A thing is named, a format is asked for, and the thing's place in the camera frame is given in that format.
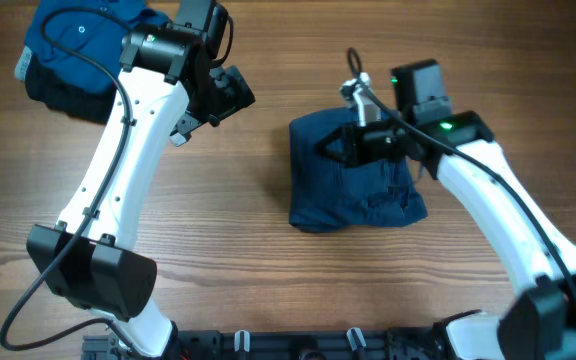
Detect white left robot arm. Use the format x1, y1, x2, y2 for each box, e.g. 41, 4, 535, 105
26, 19, 254, 359

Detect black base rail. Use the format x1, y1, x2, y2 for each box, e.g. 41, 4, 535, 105
80, 327, 469, 360

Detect dark blue denim shorts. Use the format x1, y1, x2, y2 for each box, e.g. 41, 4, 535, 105
288, 108, 428, 233

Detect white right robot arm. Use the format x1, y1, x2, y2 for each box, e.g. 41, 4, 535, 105
316, 111, 576, 359

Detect grey folded garment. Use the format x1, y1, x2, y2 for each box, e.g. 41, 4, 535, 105
14, 46, 34, 82

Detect black folded garment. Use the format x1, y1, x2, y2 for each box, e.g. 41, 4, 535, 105
24, 55, 116, 125

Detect blue polo shirt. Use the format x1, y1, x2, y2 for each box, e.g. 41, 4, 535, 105
24, 0, 169, 95

